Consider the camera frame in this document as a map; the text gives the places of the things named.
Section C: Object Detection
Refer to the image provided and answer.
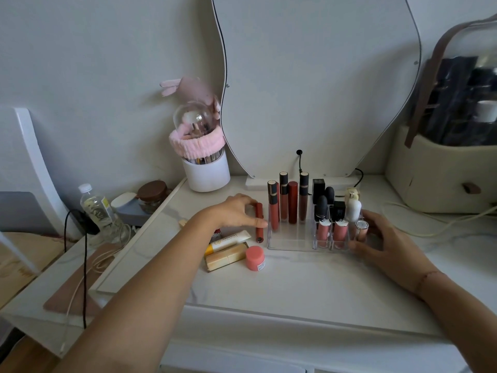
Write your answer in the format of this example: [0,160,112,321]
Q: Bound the white capped bottle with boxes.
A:
[475,99,497,124]

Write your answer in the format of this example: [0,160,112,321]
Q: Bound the brown lidded jar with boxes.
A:
[136,180,170,214]

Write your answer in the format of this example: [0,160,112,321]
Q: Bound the person's right hand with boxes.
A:
[347,210,442,298]

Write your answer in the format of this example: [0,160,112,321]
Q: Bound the pink lipstick silver band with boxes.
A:
[333,219,349,250]
[316,218,332,249]

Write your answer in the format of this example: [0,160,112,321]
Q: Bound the rosy lip gloss black cap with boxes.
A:
[279,171,289,223]

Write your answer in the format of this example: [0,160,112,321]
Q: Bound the cream cable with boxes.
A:
[381,201,497,239]

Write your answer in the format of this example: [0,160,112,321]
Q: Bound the white chair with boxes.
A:
[0,107,83,307]

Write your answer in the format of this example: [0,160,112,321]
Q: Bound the person's left hand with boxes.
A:
[187,193,269,245]

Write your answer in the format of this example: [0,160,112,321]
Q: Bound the brown lip gloss black cap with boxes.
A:
[298,172,310,223]

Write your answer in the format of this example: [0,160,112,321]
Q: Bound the thin wrist bracelet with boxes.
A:
[415,270,444,296]

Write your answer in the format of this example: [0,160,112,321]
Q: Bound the white yellow cream tube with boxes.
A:
[204,230,252,256]

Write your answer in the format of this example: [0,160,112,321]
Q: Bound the black mirror cable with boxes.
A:
[295,150,365,188]

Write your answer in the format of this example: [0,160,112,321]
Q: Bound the wavy frameless mirror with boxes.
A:
[211,0,423,191]

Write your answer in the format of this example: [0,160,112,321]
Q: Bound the clear acrylic makeup organizer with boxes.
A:
[267,204,366,253]

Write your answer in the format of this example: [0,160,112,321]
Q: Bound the dark packets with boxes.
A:
[421,55,497,147]

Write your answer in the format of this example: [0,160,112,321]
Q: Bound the white brush holder clear dome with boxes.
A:
[172,100,231,193]

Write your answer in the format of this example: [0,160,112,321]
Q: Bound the white cable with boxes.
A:
[58,224,134,355]

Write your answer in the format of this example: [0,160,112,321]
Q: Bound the clear plastic water bottle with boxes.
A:
[78,183,123,242]

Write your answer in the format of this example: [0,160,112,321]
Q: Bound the person's left forearm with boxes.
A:
[52,222,213,373]

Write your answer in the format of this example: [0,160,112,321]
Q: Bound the small white bottle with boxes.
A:
[345,193,363,223]

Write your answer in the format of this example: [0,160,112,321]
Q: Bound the beige bag brown strap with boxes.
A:
[385,13,497,215]

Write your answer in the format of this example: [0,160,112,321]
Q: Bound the white grey box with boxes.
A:
[110,192,153,228]

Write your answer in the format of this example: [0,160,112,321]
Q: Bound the person's right forearm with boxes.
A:
[417,271,497,373]

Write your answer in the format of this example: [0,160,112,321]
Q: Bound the dark red lipstick tube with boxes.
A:
[288,181,299,225]

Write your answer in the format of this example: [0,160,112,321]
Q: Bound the black power plug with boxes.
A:
[72,209,101,236]

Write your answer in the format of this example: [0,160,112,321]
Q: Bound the pink plush headband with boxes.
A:
[159,76,226,160]

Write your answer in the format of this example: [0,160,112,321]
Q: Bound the bunch of makeup brushes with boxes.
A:
[186,119,224,166]

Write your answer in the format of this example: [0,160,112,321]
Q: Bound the pink round jar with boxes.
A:
[245,245,266,272]

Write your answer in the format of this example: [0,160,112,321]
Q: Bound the coral lip gloss gold band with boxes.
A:
[267,180,280,232]

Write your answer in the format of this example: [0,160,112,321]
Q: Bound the cream gold cosmetic box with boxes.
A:
[204,242,249,273]

